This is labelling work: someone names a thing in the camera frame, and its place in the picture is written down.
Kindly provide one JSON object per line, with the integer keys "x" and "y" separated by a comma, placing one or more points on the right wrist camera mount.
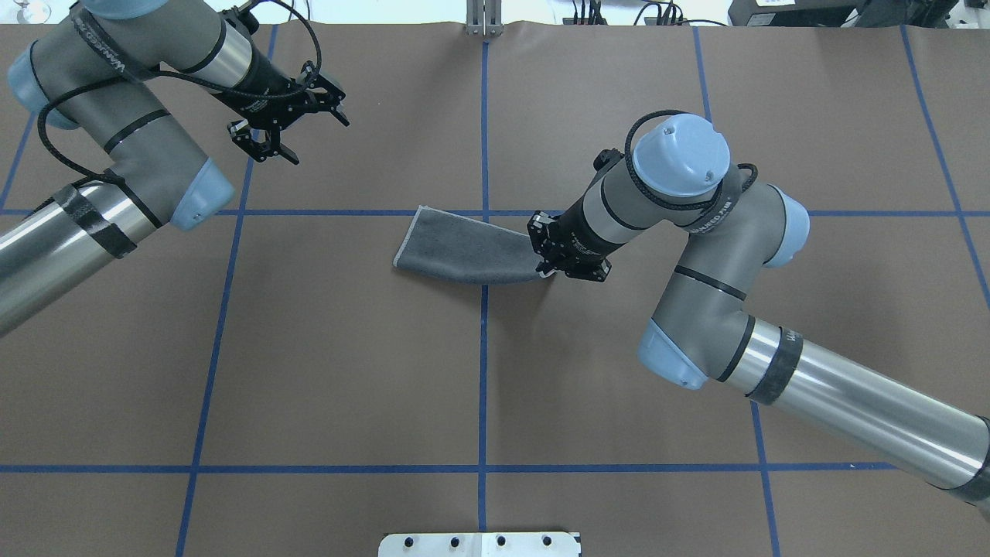
{"x": 606, "y": 159}

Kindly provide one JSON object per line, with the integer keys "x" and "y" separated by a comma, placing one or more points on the aluminium frame post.
{"x": 484, "y": 18}

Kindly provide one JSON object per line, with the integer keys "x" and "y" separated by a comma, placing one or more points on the brown table mat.
{"x": 271, "y": 385}

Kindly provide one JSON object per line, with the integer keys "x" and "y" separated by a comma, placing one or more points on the blue tape strip crosswise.
{"x": 527, "y": 213}

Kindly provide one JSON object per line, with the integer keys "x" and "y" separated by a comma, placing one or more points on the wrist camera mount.
{"x": 241, "y": 18}
{"x": 606, "y": 159}

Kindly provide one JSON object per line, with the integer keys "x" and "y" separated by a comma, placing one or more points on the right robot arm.
{"x": 821, "y": 349}

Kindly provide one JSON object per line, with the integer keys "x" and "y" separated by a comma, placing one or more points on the pink and grey towel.
{"x": 459, "y": 249}

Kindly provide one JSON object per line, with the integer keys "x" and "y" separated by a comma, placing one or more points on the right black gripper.
{"x": 576, "y": 230}

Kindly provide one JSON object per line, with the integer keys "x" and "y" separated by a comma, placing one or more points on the blue tape strip lengthwise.
{"x": 482, "y": 467}

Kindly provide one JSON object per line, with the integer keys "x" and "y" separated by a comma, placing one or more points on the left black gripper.
{"x": 264, "y": 82}

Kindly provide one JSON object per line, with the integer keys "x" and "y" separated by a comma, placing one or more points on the white camera stand base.
{"x": 505, "y": 543}

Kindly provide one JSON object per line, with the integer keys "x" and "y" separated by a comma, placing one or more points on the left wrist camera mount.
{"x": 241, "y": 18}

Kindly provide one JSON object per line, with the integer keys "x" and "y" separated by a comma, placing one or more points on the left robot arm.
{"x": 91, "y": 73}

